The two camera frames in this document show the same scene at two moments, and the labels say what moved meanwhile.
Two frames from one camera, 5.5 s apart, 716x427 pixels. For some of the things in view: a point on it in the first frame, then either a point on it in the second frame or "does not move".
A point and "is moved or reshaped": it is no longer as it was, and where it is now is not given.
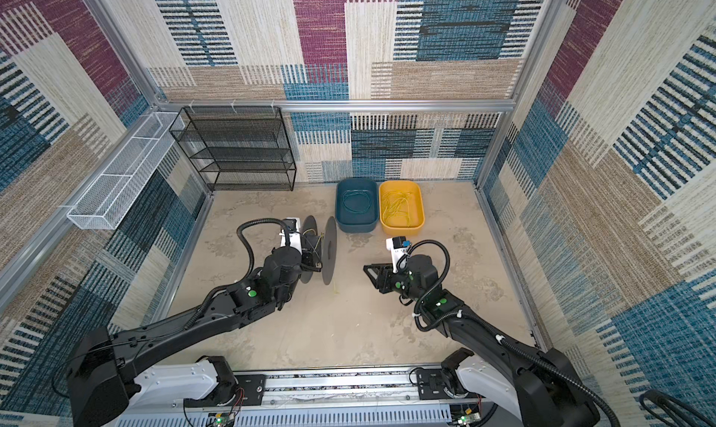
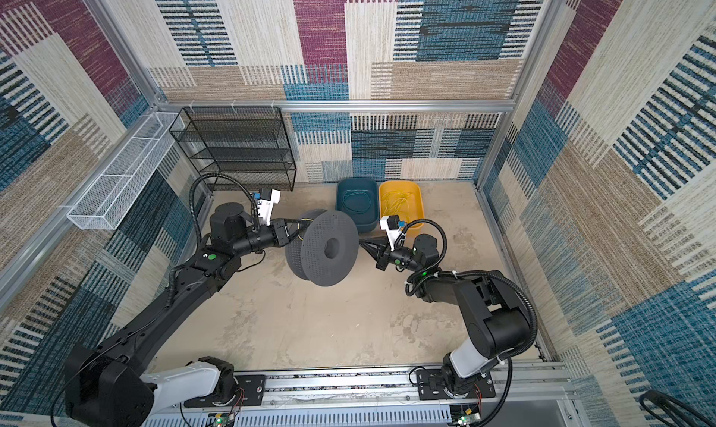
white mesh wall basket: (106, 201) does not move
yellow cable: (334, 283) is moved or reshaped
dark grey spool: (324, 245) is moved or reshaped
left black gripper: (307, 256) -> (279, 232)
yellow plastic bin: (401, 205) does not move
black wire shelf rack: (237, 147) does not move
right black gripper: (382, 282) -> (381, 254)
